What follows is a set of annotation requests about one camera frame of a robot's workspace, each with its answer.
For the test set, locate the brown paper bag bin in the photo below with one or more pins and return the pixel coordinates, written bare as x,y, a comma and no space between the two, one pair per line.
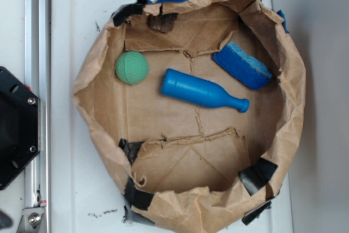
237,161

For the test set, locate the green foam ball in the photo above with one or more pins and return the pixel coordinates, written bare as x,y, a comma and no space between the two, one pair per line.
131,67

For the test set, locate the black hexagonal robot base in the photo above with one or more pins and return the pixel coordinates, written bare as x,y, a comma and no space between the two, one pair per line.
19,127

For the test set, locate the blue plastic bottle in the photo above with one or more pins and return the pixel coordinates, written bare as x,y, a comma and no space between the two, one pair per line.
199,91

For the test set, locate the aluminium extrusion rail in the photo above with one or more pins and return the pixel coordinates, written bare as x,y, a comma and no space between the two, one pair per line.
36,215

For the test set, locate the blue sponge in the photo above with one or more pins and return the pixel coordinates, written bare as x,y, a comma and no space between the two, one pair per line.
246,69

